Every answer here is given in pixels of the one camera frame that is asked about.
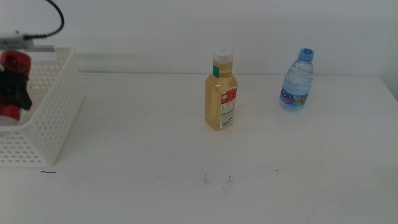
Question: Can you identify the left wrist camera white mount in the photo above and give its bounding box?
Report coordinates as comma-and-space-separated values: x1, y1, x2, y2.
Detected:
0, 30, 34, 52

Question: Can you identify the clear water bottle blue cap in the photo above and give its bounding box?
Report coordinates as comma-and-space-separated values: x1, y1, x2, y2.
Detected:
279, 47, 315, 112

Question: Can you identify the white perforated plastic basket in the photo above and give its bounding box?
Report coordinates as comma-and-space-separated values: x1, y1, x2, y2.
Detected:
0, 46, 85, 167

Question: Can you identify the yellow tea bottle white cap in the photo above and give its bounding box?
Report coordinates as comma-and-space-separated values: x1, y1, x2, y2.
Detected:
204, 45, 238, 131

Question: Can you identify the left wrist camera black cable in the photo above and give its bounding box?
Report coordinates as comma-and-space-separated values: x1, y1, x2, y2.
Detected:
23, 0, 65, 40

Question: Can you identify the red cola can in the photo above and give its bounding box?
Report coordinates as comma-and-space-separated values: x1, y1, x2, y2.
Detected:
0, 50, 32, 126

